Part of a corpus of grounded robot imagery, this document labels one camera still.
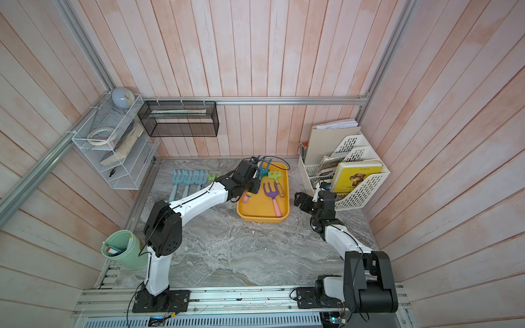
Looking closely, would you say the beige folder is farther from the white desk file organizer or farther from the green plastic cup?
the green plastic cup

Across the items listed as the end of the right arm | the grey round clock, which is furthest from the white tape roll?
the end of the right arm

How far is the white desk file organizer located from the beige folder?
0.02 meters

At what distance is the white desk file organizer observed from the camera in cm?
82

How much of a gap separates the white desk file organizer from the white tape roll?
77cm

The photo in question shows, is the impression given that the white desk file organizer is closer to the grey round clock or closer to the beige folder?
the beige folder

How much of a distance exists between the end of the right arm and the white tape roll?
74cm

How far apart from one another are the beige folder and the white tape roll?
0.81 metres

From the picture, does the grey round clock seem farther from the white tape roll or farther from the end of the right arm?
the end of the right arm

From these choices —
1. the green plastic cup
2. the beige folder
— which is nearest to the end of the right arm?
the beige folder

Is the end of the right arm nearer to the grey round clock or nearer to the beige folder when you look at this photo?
the beige folder

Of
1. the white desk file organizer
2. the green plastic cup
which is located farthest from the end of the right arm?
the green plastic cup

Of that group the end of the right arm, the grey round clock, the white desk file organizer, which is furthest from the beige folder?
the grey round clock

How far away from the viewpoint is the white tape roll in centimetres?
72

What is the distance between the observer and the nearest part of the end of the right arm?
2.26 ft
